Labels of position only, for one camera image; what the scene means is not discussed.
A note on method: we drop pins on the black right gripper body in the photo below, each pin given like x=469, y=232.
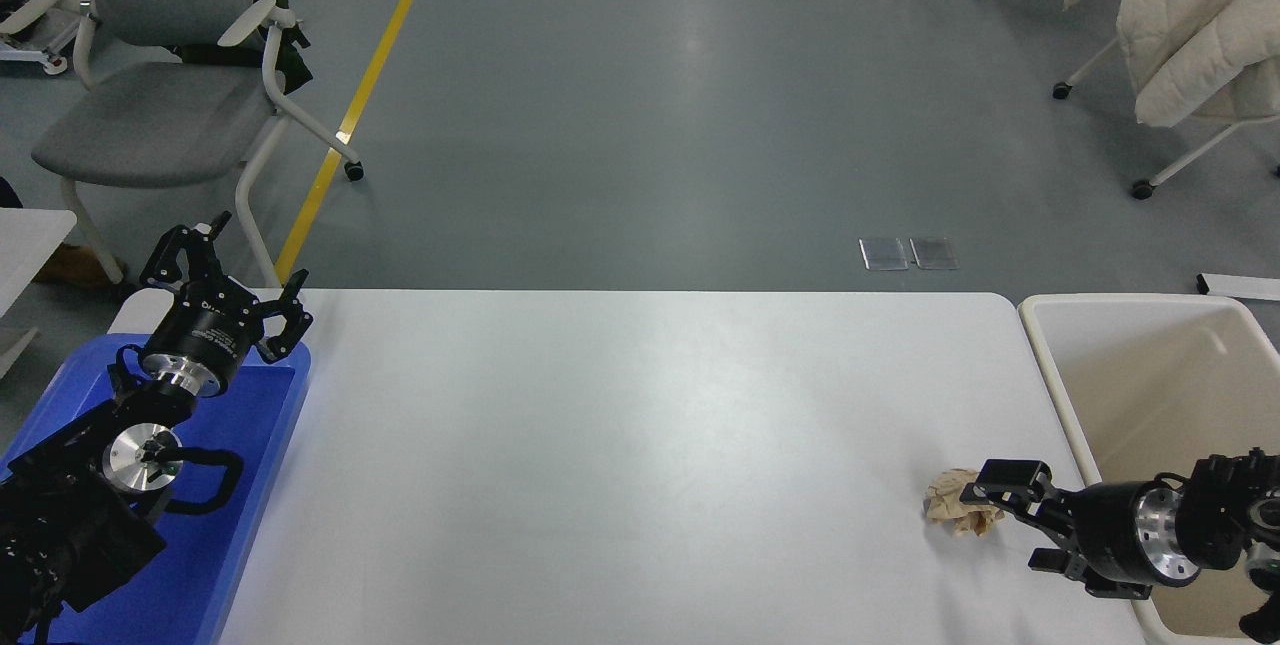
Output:
x=1105, y=535

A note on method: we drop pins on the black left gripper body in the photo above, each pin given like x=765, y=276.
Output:
x=205, y=335

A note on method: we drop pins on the tan paper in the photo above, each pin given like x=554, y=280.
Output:
x=945, y=505

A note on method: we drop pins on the blue plastic tray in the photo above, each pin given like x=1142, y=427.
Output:
x=250, y=445

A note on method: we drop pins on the grey padded white-framed chair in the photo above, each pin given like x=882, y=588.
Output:
x=150, y=125

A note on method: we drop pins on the large pale plastic bin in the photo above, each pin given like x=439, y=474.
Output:
x=1150, y=385

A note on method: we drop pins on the small white side table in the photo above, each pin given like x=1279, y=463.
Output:
x=30, y=245

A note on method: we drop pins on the silver floor plate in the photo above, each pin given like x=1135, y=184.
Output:
x=934, y=253
x=884, y=254

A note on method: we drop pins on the flat white board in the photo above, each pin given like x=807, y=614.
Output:
x=1240, y=286

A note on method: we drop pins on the white wheeled base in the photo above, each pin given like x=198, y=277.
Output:
x=25, y=25

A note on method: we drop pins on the white chair holding jacket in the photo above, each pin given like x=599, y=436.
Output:
x=1190, y=160

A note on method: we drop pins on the cream quilted jacket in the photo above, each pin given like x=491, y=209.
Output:
x=1200, y=25

